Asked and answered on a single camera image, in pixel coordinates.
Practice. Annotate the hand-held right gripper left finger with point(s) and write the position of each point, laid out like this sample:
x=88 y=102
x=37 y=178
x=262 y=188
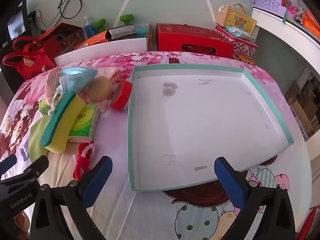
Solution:
x=96 y=180

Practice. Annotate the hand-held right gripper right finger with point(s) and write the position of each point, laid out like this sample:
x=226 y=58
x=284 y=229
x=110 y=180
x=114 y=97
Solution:
x=230 y=182

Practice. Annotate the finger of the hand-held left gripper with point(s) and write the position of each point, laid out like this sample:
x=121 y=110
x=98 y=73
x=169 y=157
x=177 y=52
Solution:
x=37 y=165
x=7 y=163

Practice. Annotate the red and white chenille ornament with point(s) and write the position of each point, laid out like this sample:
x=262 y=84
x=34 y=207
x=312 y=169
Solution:
x=83 y=160

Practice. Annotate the light green cloth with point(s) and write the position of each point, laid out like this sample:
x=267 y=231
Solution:
x=36 y=140

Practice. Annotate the yellow sponge with teal scourer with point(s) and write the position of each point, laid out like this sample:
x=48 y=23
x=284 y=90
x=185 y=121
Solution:
x=65 y=127

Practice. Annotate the small green tissue packet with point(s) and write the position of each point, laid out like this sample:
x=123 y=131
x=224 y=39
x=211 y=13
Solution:
x=43 y=107

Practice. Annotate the large green tissue packet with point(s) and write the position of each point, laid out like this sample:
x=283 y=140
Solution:
x=83 y=121

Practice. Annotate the white box with teal rim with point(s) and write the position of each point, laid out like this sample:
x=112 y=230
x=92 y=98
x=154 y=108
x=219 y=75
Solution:
x=200 y=120

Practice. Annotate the pink and white zigzag towel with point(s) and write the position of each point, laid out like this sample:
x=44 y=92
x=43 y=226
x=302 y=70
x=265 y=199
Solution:
x=105 y=106

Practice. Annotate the pink satin scrunchie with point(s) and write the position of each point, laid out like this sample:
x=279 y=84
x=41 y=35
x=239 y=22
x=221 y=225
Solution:
x=51 y=85

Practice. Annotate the red tape roll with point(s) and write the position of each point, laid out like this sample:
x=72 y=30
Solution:
x=123 y=96

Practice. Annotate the beige round sponge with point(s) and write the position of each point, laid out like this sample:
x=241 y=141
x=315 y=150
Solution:
x=98 y=88

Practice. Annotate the light blue plastic bag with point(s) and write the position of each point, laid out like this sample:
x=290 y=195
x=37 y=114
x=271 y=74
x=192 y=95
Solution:
x=75 y=78

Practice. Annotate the person's left hand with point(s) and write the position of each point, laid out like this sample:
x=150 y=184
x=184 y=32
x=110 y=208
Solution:
x=21 y=221

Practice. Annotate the pink printed bedsheet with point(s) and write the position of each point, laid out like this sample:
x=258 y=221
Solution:
x=150 y=215

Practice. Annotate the brown cardboard boxes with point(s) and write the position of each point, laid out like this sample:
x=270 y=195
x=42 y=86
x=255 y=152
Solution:
x=300 y=105

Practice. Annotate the red felt bag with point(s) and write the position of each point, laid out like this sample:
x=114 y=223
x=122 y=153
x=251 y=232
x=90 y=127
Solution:
x=25 y=57

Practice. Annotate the white foam board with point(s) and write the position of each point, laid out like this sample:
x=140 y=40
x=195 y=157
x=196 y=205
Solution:
x=100 y=48

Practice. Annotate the dark red paper bag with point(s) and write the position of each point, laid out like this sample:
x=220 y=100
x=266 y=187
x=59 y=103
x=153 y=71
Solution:
x=65 y=35

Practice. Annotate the orange cardboard box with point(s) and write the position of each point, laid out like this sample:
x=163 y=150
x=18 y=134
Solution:
x=92 y=41

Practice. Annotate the red and white patterned box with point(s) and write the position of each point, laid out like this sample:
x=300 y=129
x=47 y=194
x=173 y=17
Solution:
x=243 y=47

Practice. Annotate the black monitor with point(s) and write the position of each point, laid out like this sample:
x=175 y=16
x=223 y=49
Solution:
x=16 y=25

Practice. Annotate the blue liquid bottle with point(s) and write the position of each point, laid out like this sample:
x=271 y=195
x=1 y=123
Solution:
x=87 y=28

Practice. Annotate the red gift box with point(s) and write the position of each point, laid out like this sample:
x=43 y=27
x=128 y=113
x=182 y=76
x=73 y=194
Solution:
x=192 y=40

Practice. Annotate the blue wet wipes pack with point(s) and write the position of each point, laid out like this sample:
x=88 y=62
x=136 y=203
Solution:
x=237 y=32

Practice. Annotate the black and silver box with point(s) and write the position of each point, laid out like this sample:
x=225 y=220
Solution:
x=121 y=31

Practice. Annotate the green dumbbell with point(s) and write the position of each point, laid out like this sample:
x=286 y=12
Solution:
x=100 y=23

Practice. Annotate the teal plastic item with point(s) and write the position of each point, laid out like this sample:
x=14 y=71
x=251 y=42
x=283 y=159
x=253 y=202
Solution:
x=141 y=31

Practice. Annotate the white curved shelf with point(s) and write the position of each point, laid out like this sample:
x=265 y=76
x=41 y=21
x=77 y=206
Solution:
x=287 y=33

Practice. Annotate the colourful toy packets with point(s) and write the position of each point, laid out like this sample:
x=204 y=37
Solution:
x=291 y=1

